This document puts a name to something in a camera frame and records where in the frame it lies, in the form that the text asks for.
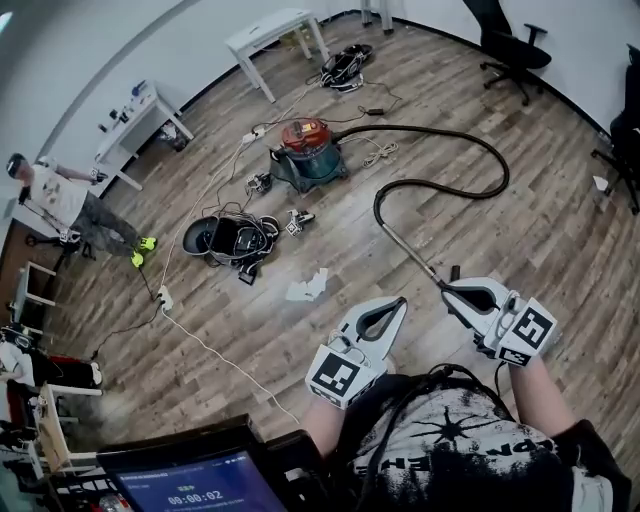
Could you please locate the spare hand-held gripper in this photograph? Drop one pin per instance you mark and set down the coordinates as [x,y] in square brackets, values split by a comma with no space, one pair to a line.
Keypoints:
[299,221]
[258,182]

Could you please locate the white power strip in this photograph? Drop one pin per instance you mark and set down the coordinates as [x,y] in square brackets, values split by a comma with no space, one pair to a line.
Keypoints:
[254,135]
[166,297]

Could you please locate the black waste bin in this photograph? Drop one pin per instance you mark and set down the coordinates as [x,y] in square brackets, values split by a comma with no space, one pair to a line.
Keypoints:
[174,137]

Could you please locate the black office chair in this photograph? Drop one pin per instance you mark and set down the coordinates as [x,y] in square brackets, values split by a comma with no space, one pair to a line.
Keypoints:
[510,50]
[625,140]

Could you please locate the crumpled white paper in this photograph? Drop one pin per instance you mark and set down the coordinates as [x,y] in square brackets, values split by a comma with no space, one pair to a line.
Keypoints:
[306,288]

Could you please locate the white table legs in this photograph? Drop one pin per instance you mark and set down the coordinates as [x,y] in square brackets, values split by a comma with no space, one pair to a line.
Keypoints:
[377,15]

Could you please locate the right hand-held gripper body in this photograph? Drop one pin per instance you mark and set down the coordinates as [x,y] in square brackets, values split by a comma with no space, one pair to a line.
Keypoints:
[525,330]

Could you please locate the black white printed t-shirt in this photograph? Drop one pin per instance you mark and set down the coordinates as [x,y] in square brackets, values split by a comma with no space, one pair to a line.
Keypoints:
[450,450]

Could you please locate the white table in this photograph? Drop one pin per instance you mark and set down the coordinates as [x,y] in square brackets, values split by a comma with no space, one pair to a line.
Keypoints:
[270,27]
[140,117]

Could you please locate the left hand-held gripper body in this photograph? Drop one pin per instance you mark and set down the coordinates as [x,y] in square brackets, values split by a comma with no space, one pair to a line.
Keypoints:
[345,375]

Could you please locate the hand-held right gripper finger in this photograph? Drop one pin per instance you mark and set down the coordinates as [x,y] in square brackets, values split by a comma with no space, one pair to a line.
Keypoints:
[480,282]
[462,312]

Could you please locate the person's right forearm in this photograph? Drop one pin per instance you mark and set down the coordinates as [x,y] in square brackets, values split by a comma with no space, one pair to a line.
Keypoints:
[535,395]

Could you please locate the wooden floor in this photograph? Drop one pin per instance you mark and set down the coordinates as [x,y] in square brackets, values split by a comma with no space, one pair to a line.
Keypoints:
[550,240]

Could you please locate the small white paper scrap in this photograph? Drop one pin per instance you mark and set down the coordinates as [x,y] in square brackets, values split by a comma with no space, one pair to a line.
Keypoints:
[600,183]

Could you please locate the black power adapter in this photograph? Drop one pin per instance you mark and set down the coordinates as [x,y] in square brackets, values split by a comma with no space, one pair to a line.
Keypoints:
[376,111]

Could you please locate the person's left forearm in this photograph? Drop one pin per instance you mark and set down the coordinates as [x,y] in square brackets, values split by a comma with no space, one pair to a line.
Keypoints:
[322,425]

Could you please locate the black framed blue screen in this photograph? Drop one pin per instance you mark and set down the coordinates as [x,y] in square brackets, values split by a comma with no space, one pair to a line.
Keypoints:
[195,485]

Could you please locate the wooden rack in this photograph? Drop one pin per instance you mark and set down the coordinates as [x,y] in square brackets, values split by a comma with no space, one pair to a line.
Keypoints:
[50,430]

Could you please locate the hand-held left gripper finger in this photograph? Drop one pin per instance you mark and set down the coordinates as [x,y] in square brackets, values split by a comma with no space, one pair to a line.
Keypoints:
[395,332]
[362,309]

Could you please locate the red green vacuum cleaner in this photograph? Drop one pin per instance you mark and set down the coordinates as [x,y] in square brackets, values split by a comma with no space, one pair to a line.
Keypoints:
[310,155]

